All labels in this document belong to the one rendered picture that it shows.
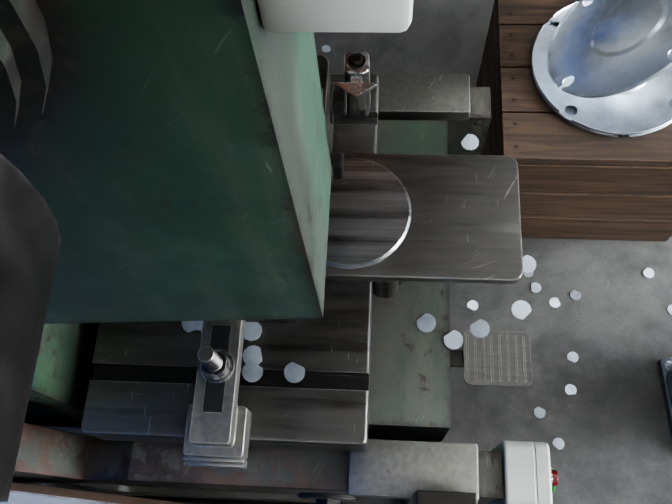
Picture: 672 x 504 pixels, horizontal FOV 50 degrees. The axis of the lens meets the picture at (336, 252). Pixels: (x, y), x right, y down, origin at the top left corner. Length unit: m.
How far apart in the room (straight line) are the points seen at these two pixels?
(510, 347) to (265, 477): 0.64
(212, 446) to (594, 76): 0.87
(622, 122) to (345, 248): 0.74
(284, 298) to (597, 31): 1.04
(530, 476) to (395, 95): 0.50
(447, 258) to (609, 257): 0.94
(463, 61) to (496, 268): 1.13
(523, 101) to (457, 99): 0.38
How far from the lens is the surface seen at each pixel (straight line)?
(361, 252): 0.72
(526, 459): 0.84
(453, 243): 0.73
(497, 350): 1.34
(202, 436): 0.72
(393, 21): 0.19
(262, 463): 0.84
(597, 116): 1.34
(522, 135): 1.30
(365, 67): 0.81
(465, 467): 0.82
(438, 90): 0.98
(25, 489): 0.96
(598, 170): 1.34
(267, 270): 0.34
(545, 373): 1.52
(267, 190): 0.26
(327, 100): 0.58
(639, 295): 1.62
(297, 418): 0.76
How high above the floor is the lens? 1.45
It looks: 68 degrees down
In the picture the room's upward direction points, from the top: 9 degrees counter-clockwise
